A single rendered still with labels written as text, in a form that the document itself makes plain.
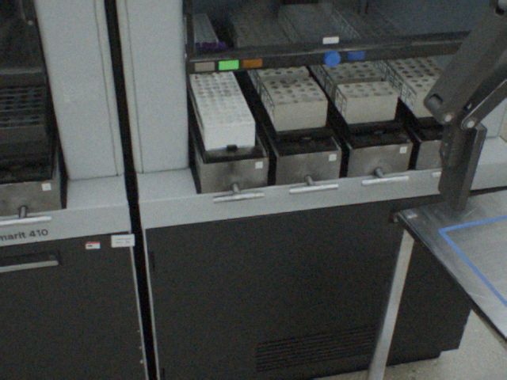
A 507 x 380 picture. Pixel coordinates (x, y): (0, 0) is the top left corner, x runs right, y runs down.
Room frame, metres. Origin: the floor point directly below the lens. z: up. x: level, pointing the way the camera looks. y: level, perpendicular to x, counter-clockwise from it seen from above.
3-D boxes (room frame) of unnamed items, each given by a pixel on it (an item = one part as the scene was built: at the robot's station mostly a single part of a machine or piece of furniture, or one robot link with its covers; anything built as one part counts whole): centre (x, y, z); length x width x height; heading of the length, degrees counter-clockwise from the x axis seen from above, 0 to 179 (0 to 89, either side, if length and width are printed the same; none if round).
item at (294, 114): (1.14, -0.09, 0.85); 0.12 x 0.02 x 0.06; 104
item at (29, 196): (1.23, 0.50, 0.78); 0.73 x 0.14 x 0.09; 14
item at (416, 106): (1.21, -0.39, 0.85); 0.12 x 0.02 x 0.06; 103
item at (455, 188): (0.38, -0.15, 1.22); 0.03 x 0.01 x 0.07; 14
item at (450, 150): (0.38, -0.13, 1.25); 0.03 x 0.01 x 0.05; 104
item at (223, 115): (1.20, 0.08, 0.83); 0.30 x 0.10 x 0.06; 14
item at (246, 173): (1.33, 0.11, 0.78); 0.73 x 0.14 x 0.09; 14
